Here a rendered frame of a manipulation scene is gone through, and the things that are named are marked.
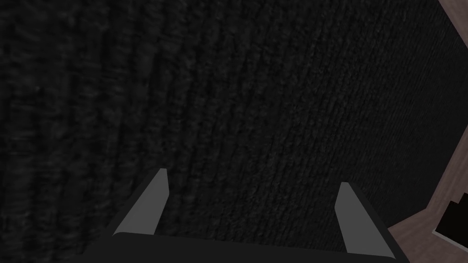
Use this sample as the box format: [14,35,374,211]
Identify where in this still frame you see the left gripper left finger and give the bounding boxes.
[107,168,170,237]

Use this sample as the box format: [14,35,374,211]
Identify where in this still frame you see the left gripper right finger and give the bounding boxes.
[334,181,402,259]

